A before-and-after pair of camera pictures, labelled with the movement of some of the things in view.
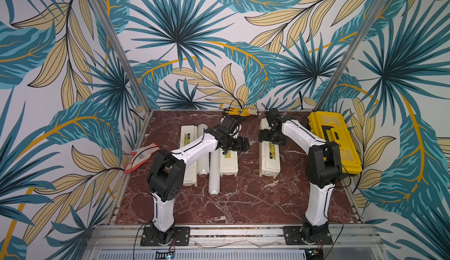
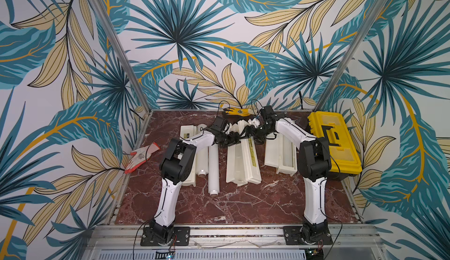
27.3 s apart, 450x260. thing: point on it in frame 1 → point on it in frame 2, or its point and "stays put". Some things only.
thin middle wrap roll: (214, 173) stays put
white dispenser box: (228, 163) → (250, 153)
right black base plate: (291, 236) stays put
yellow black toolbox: (331, 126) stays put
